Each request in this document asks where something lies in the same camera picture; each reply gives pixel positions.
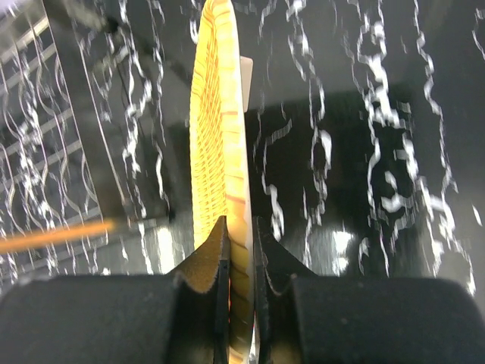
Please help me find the pale wicker-pattern plate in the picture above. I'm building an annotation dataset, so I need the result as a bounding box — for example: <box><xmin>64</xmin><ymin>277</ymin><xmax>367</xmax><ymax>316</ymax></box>
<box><xmin>189</xmin><ymin>1</ymin><xmax>254</xmax><ymax>363</ymax></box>

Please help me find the stainless steel dish rack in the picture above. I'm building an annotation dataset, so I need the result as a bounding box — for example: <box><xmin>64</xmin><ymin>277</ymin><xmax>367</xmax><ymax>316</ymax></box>
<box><xmin>0</xmin><ymin>0</ymin><xmax>175</xmax><ymax>243</ymax></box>

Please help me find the orange rounded-square wicker plate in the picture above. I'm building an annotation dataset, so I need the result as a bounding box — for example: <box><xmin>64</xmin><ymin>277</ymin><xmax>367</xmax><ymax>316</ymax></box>
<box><xmin>1</xmin><ymin>220</ymin><xmax>117</xmax><ymax>254</ymax></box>

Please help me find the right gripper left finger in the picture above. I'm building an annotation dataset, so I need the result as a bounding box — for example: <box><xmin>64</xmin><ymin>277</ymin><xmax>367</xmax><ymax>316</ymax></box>
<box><xmin>172</xmin><ymin>216</ymin><xmax>230</xmax><ymax>363</ymax></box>

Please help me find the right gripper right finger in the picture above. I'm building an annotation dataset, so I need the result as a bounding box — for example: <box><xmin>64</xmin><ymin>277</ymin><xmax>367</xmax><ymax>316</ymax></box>
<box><xmin>252</xmin><ymin>217</ymin><xmax>315</xmax><ymax>363</ymax></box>

